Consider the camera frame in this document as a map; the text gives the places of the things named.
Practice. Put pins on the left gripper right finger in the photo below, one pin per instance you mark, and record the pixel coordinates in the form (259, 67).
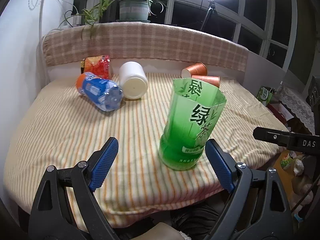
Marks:
(257, 206)

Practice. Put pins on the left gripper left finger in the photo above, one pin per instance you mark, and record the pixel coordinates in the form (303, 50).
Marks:
(65, 206)

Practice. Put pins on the green tea bottle cup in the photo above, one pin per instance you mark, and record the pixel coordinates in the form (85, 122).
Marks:
(195, 108)

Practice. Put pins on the orange paper cup near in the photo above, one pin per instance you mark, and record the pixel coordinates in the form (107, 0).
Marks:
(213, 80)

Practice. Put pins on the orange paper cup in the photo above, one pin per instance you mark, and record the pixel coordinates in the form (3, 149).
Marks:
(213, 80)
(194, 69)

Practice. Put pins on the orange paper cup far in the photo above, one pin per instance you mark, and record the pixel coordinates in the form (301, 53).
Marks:
(194, 69)

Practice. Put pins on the white plastic cup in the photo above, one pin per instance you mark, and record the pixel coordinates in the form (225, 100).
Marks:
(132, 80)

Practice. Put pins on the red snack cup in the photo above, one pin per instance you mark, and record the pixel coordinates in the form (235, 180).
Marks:
(98, 65)

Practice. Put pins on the lace covered side table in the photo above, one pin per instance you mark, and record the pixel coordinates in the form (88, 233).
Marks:
(303, 119)

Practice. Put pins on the green tissue box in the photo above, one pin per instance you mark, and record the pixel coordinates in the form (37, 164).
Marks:
(265, 94)

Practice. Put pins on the striped yellow towel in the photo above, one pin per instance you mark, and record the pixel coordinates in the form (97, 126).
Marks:
(62, 128)

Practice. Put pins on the brown cushion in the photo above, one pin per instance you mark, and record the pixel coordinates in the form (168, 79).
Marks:
(163, 231)

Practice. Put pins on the plaid blanket on backrest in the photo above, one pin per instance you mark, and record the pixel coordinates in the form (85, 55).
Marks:
(137, 40)

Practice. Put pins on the white refrigerator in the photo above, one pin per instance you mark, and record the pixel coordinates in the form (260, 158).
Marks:
(20, 82)

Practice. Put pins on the spider plant in pot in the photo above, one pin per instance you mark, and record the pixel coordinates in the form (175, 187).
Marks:
(145, 11)

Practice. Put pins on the ring light tripod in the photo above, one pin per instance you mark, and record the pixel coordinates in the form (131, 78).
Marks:
(211, 10)

